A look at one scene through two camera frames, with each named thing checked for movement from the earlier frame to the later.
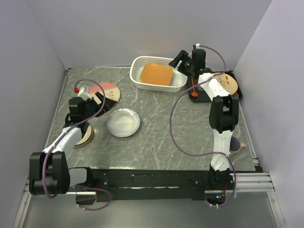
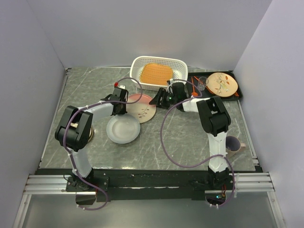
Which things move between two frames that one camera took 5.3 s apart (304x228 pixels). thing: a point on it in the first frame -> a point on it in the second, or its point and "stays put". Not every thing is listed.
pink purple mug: [235, 145] stays put
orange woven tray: [156, 74] stays put
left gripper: [109, 104] -> [123, 111]
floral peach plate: [227, 81] stays put
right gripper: [181, 56] -> [162, 93]
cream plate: [108, 90] -> [144, 111]
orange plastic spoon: [194, 94] stays put
